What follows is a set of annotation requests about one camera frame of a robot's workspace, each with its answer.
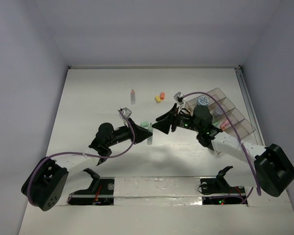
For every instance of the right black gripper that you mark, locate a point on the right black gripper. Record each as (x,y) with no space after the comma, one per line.
(164,125)

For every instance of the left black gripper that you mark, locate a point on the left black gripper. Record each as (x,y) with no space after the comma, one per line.
(133,130)

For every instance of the yellow highlighter cap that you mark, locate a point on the yellow highlighter cap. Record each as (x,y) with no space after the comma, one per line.
(157,99)

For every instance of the blue lidded paint jar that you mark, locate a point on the blue lidded paint jar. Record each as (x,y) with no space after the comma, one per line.
(203,101)

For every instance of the clear jar purple contents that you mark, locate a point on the clear jar purple contents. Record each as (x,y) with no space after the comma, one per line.
(217,112)

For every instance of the pink highlighter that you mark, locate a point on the pink highlighter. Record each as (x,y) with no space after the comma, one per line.
(225,124)

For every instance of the green highlighter cap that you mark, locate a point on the green highlighter cap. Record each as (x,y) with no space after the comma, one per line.
(144,124)

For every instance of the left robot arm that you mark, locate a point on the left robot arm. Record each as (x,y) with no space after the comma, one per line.
(46,183)

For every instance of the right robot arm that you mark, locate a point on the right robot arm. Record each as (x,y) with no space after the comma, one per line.
(271,168)

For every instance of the orange highlighter cap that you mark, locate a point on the orange highlighter cap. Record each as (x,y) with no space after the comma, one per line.
(162,96)

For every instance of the silver foil strip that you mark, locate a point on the silver foil strip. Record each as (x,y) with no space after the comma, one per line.
(157,191)

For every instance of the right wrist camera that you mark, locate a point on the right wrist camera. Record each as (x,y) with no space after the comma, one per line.
(178,97)

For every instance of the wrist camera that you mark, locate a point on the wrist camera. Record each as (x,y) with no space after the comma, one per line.
(124,113)
(178,97)

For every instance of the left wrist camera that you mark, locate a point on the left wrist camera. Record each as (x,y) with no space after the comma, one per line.
(124,113)

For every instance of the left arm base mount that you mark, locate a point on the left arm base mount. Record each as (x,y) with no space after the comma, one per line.
(100,192)

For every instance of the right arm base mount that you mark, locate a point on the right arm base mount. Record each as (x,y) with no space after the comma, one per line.
(216,190)

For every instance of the aluminium rail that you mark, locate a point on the aluminium rail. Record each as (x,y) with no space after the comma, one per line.
(248,103)

